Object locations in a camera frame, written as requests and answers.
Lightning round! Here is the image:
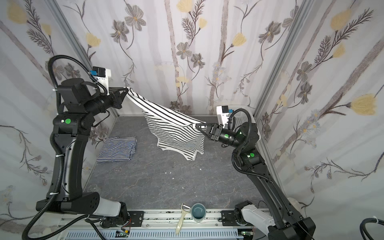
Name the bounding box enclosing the black white striped tank top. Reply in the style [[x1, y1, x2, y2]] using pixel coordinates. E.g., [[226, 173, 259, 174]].
[[127, 88, 205, 161]]

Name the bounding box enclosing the blue white striped tank top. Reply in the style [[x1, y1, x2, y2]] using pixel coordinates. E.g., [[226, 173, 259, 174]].
[[97, 137, 137, 163]]

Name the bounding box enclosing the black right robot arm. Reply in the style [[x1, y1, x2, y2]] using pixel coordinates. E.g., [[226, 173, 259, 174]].
[[196, 122, 316, 240]]

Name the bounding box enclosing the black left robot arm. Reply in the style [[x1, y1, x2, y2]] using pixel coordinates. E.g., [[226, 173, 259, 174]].
[[36, 78, 128, 217]]

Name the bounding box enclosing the teal ceramic cup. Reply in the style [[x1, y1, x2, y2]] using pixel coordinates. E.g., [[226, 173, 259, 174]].
[[191, 203, 207, 223]]

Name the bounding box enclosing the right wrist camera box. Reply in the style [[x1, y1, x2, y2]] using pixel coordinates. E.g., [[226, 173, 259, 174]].
[[216, 105, 234, 125]]

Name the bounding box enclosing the black corrugated right cable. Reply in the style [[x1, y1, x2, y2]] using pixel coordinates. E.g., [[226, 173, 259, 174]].
[[227, 107, 274, 184]]

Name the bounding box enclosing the black corrugated cable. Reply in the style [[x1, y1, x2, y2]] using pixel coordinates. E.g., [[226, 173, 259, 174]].
[[227, 107, 274, 184], [21, 54, 109, 240]]

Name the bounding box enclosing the cream handled peeler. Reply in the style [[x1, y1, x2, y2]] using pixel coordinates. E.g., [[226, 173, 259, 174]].
[[175, 204, 191, 235]]

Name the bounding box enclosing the black corrugated left cable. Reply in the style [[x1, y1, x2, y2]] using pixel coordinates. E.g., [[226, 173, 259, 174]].
[[21, 54, 109, 240]]

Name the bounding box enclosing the aluminium mounting rail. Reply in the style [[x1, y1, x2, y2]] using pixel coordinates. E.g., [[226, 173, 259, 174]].
[[58, 205, 286, 240]]

